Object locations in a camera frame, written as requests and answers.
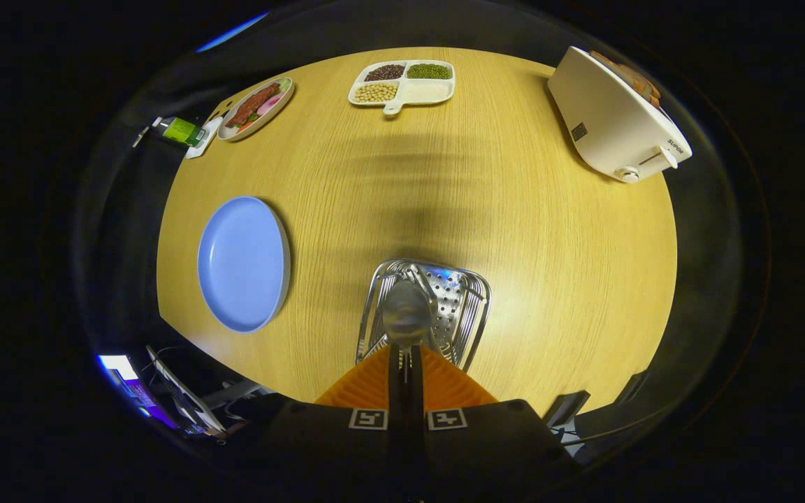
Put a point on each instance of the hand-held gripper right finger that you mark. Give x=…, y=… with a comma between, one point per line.
x=418, y=391

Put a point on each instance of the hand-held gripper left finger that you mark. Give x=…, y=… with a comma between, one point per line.
x=395, y=391

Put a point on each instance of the blue round plate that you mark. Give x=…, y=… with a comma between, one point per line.
x=242, y=265

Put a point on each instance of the grey flat device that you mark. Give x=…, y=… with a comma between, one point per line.
x=193, y=405

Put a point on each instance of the lit screen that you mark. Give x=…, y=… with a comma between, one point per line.
x=117, y=365

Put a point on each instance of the pile of yellow soybeans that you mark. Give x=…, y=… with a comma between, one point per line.
x=375, y=92

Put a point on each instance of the white divided dish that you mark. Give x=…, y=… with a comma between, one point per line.
x=430, y=91

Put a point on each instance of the oval plate with food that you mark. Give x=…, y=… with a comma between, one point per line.
x=280, y=113

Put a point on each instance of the white square coaster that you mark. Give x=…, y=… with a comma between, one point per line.
x=200, y=150

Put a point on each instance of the pile of dark red beans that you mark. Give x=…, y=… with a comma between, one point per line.
x=384, y=72

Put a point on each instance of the brown meat slices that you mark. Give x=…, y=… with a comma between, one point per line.
x=252, y=105

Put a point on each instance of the pile of green beans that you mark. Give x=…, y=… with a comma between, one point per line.
x=428, y=70

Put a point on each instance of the white toaster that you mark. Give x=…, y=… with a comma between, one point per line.
x=612, y=119

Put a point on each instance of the green label plastic bottle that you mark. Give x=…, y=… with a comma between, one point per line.
x=180, y=130

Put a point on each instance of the toast bread slice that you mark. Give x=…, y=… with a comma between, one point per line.
x=647, y=89
x=615, y=68

